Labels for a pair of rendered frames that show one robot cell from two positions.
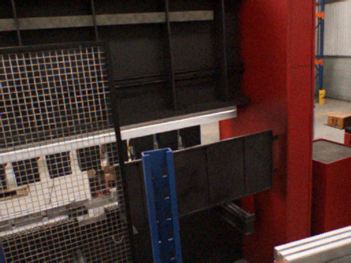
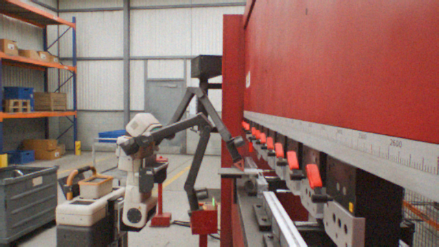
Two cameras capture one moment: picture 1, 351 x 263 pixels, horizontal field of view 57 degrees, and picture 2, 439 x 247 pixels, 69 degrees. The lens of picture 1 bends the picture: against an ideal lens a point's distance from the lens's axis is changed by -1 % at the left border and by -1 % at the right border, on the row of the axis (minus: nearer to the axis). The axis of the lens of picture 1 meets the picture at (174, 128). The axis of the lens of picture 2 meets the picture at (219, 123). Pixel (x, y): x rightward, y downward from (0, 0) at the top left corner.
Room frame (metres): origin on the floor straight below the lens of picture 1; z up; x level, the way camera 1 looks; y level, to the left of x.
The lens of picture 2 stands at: (1.63, 2.37, 1.44)
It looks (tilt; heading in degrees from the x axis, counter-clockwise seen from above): 3 degrees down; 294
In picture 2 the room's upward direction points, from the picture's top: 1 degrees clockwise
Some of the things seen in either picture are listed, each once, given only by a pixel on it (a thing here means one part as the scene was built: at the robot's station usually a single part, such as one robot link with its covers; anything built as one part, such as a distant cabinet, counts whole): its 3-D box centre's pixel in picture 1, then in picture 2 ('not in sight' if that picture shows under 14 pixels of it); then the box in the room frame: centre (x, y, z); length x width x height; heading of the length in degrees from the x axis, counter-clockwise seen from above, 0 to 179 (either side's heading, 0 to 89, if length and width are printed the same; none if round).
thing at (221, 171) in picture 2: not in sight; (236, 171); (2.42, 0.33, 1.00); 0.26 x 0.18 x 0.01; 24
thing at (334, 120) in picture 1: (343, 119); not in sight; (3.32, -1.81, 1.04); 0.30 x 0.26 x 0.12; 105
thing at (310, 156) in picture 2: not in sight; (324, 178); (1.72, 1.52, 1.26); 0.15 x 0.09 x 0.17; 114
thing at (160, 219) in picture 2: not in sight; (160, 190); (3.86, -0.83, 0.41); 0.25 x 0.20 x 0.83; 24
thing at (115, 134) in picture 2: not in sight; (118, 137); (5.20, -1.61, 0.92); 0.50 x 0.36 x 0.18; 15
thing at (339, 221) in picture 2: not in sight; (358, 202); (1.64, 1.70, 1.26); 0.15 x 0.09 x 0.17; 114
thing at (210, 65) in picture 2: not in sight; (205, 98); (3.19, -0.70, 1.53); 0.51 x 0.25 x 0.85; 130
